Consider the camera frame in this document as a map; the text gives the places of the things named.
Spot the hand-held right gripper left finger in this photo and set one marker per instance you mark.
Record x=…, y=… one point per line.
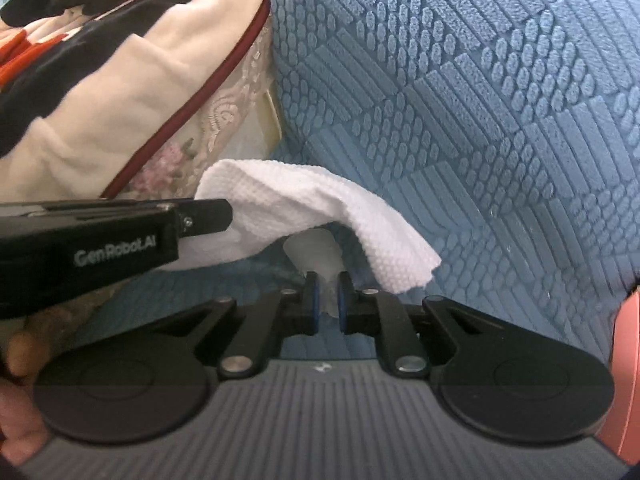
x=314, y=306

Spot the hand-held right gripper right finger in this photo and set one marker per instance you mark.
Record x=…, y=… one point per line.
x=344, y=306

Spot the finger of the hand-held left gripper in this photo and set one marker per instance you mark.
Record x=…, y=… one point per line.
x=210, y=215

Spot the clear plastic wrapper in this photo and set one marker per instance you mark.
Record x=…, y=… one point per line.
x=312, y=252

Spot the white paper tissue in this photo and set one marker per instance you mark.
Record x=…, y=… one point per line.
x=310, y=195

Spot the pink cardboard box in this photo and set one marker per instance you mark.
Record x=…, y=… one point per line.
x=625, y=360

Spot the person's left hand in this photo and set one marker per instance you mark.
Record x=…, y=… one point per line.
x=22, y=410

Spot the floral lace cloth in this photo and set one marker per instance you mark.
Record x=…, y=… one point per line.
x=225, y=110

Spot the red black white striped blanket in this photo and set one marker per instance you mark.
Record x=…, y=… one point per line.
x=75, y=85

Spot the blue textured sofa cover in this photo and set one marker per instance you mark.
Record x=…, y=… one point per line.
x=450, y=110

